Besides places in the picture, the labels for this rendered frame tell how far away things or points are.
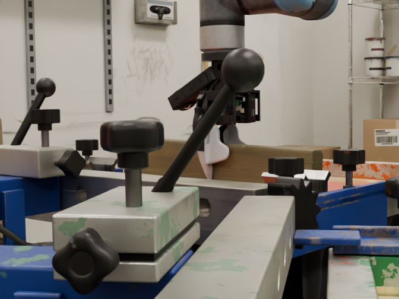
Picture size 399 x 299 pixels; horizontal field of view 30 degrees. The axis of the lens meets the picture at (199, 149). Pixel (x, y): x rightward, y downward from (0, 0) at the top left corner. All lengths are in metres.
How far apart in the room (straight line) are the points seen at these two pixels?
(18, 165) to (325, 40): 4.46
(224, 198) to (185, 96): 0.49
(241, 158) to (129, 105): 2.73
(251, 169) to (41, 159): 0.40
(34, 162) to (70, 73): 2.73
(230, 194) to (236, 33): 0.48
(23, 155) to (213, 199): 0.26
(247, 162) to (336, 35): 4.10
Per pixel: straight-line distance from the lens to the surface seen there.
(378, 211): 1.10
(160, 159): 1.32
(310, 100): 5.31
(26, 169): 0.94
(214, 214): 0.81
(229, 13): 1.22
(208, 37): 1.22
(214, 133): 1.22
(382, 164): 1.63
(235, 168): 1.21
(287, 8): 1.18
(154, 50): 4.06
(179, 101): 1.27
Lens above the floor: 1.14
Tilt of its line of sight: 4 degrees down
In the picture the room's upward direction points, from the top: 1 degrees counter-clockwise
